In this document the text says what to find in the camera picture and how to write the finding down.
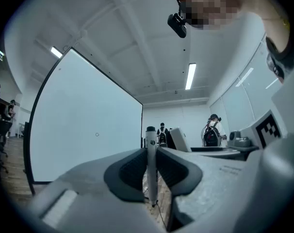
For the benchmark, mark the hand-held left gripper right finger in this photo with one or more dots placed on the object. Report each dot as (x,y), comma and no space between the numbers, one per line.
(210,190)

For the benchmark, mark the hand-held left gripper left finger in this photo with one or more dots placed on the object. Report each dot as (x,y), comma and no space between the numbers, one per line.
(88,178)

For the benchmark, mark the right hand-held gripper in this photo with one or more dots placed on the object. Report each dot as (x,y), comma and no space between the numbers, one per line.
(249,135)

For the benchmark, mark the long ceiling light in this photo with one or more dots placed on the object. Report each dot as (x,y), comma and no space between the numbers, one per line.
(190,76)
(56,52)

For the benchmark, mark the black office chair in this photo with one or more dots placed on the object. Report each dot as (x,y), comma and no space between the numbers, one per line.
(0,139)

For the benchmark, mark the person's grey knit top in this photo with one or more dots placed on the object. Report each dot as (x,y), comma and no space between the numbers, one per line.
(285,57)

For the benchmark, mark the person's head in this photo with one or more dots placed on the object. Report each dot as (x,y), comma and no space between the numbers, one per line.
(210,4)

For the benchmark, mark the black head-mounted camera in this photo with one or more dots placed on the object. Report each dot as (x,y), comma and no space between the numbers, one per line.
(177,24)

